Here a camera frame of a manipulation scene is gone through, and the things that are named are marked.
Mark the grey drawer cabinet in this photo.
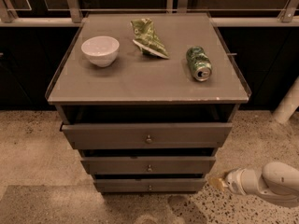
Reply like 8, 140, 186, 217
46, 13, 250, 182

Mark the green soda can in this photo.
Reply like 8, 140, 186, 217
186, 47, 212, 81

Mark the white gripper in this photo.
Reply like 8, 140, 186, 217
207, 168, 265, 195

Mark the grey drawer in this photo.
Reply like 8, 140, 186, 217
94, 178, 206, 193
81, 156, 216, 175
62, 122, 232, 149

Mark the grey bottom drawer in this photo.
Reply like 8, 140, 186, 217
94, 178, 206, 193

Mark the green crumpled chip bag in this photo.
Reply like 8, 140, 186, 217
131, 18, 169, 59

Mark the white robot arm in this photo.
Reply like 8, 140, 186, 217
207, 161, 299, 208

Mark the metal window frame rail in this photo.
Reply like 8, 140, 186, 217
0, 0, 299, 27

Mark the grey top drawer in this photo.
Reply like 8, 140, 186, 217
62, 122, 232, 149

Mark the white ceramic bowl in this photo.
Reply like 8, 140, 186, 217
81, 36, 120, 67

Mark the white cylindrical post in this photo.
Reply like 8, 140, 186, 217
273, 77, 299, 123

